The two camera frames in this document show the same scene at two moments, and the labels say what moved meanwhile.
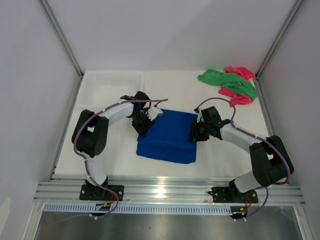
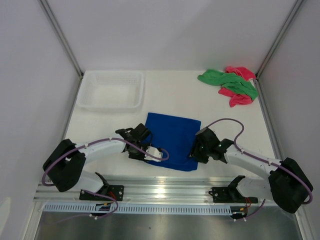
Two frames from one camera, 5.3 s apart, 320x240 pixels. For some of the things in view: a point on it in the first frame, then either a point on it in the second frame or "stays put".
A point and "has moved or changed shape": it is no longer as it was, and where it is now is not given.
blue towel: [169, 138] has moved or changed shape
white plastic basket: [100, 89] stays put
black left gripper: [142, 130] -> [133, 156]
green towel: [231, 81] stays put
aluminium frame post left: [65, 42] stays put
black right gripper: [196, 136] -> [195, 153]
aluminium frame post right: [279, 38] stays put
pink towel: [245, 73] stays put
